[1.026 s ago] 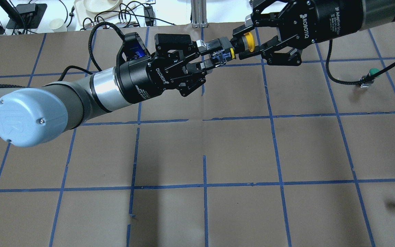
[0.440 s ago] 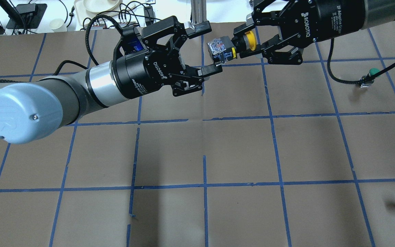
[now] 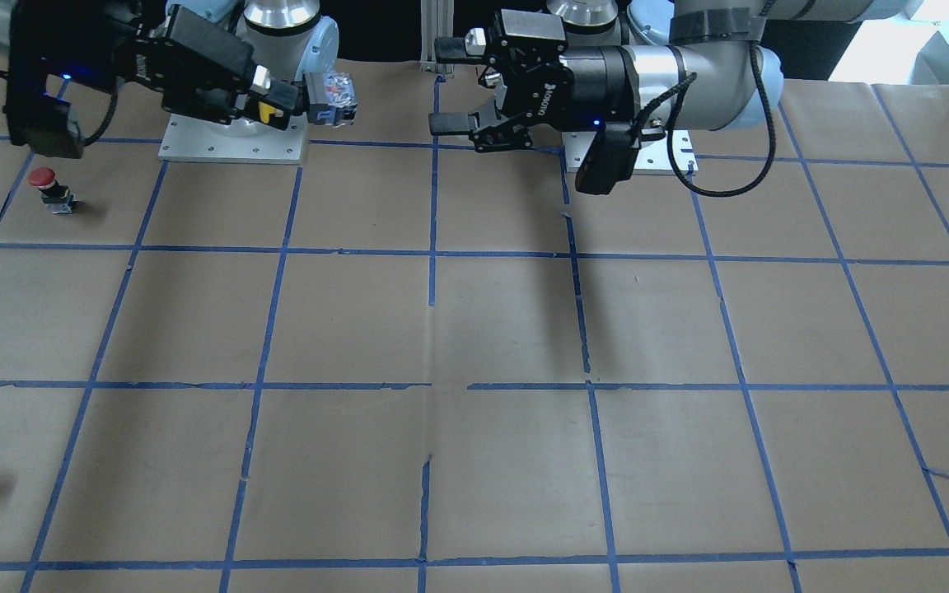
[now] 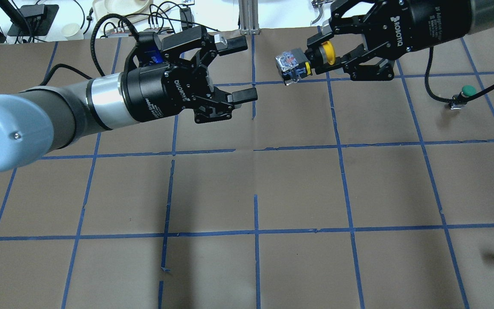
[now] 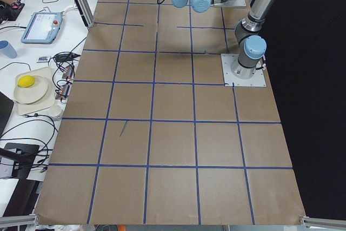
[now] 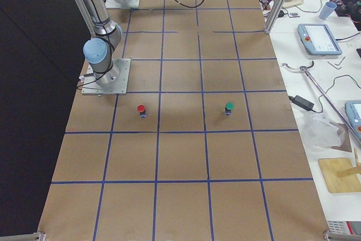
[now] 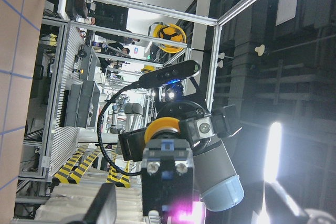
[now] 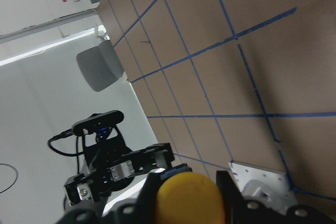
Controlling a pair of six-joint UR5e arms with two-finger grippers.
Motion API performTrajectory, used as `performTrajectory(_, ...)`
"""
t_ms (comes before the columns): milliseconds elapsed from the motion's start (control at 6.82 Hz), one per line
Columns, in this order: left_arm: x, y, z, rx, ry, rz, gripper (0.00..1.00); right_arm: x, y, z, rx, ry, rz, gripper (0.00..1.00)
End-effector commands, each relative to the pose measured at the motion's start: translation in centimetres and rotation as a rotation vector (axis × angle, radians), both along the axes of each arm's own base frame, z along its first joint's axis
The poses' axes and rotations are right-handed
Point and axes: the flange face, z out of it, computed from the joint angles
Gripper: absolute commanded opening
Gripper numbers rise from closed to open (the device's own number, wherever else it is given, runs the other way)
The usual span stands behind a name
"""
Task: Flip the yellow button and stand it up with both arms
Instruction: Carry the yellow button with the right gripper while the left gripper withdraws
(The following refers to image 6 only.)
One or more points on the red push button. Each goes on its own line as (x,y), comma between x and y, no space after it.
(142,111)

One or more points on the green push button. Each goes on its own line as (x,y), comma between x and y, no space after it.
(228,108)

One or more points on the black power adapter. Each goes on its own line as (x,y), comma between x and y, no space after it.
(302,102)

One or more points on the metal reacher tool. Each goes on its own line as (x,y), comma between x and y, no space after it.
(306,70)

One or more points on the clear plastic bag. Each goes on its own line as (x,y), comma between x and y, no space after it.
(318,130)

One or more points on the small colourful remote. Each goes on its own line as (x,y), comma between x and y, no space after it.
(293,14)

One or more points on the blue teach pendant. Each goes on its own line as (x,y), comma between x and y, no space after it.
(352,109)
(318,40)

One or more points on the wooden cutting board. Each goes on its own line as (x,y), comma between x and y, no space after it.
(340,175)

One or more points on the light blue plastic cup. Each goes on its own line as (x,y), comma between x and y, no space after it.
(327,10)

